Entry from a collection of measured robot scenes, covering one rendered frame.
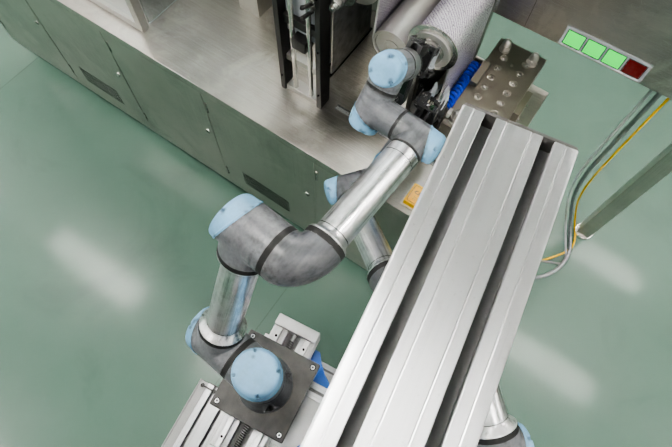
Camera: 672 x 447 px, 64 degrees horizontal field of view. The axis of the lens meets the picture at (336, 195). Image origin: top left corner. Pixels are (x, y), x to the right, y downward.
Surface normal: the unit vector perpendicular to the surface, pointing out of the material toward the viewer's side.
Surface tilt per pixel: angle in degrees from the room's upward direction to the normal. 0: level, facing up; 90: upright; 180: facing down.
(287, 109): 0
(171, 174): 0
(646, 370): 0
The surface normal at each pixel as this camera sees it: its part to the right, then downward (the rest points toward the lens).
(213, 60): 0.02, -0.43
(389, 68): -0.42, 0.29
